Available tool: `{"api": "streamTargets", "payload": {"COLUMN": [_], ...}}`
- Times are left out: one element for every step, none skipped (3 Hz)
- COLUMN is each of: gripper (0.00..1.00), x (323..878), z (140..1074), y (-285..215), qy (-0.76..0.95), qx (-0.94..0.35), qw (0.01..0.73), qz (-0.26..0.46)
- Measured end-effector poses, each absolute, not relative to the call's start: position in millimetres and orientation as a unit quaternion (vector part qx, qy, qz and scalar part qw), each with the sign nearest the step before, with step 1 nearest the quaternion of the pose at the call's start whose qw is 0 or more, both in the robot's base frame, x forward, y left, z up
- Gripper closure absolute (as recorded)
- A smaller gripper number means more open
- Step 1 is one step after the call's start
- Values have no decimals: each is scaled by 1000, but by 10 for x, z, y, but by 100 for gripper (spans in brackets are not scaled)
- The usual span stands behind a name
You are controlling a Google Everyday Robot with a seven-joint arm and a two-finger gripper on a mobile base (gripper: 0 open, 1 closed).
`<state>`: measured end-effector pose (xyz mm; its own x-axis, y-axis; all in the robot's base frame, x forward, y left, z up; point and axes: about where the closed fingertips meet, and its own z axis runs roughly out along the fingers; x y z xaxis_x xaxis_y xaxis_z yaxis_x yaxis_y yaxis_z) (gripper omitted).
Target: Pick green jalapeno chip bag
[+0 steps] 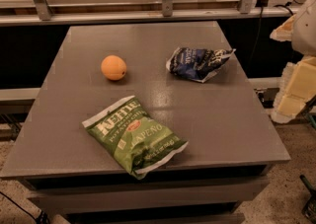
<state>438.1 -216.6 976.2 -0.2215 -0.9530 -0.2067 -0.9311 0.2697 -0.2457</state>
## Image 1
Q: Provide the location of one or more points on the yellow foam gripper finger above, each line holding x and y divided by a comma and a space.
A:
297, 87
284, 31

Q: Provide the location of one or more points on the dark blue chip bag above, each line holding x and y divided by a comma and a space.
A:
197, 64

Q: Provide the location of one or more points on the metal counter rail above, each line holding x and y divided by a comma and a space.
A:
30, 14

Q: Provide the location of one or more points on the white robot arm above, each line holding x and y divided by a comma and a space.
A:
304, 30

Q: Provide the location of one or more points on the green jalapeno chip bag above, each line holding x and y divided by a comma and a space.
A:
133, 138

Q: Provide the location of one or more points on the orange fruit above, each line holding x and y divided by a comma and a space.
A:
113, 67

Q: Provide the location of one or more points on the grey drawer cabinet table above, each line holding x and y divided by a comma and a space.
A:
231, 141

